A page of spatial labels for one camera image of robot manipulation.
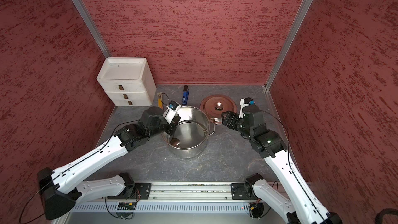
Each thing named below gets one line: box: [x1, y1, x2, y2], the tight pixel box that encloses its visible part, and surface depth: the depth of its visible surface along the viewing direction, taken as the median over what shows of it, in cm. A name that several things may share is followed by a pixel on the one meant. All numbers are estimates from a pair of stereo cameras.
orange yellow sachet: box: [157, 93, 164, 110], surface depth 111 cm
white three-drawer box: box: [96, 57, 157, 107], surface depth 99 cm
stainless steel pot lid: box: [200, 94, 238, 124], surface depth 109 cm
